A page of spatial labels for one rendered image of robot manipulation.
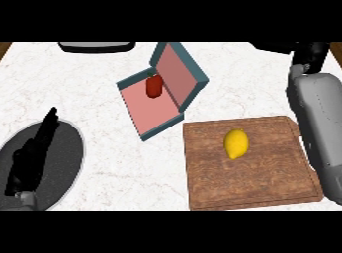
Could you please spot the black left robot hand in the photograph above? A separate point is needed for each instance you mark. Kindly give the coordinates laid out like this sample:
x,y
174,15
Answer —
x,y
31,158

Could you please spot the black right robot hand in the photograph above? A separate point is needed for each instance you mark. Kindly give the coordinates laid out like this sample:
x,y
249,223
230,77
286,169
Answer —
x,y
313,54

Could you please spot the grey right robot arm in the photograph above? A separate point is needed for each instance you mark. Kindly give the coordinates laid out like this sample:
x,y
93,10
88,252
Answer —
x,y
325,131

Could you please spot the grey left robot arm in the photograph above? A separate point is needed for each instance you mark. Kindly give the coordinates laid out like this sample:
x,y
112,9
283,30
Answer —
x,y
26,199

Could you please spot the teal cardboard box pink inside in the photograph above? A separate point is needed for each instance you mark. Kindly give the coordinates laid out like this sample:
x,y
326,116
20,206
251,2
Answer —
x,y
152,113

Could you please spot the red bell pepper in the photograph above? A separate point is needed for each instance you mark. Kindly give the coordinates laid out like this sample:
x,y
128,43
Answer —
x,y
155,86

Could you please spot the brown wooden cutting board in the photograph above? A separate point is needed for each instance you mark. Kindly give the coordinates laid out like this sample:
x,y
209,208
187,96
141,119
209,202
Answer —
x,y
257,181

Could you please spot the dark grey oval plate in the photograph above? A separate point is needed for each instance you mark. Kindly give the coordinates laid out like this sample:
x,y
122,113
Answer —
x,y
65,158

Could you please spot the yellow lemon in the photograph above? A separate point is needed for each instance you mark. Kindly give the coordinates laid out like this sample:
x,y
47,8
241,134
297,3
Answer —
x,y
236,144

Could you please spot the black and grey appliance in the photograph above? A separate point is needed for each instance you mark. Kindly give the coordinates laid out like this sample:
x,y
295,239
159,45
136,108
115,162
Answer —
x,y
96,47

